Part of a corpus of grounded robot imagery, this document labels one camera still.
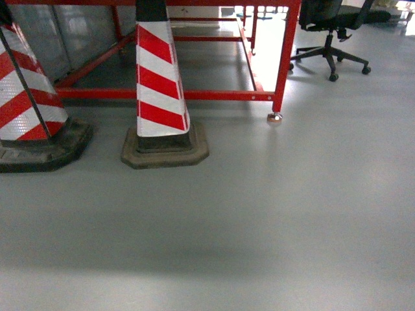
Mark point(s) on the red white traffic cone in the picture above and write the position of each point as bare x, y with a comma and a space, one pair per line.
164, 135

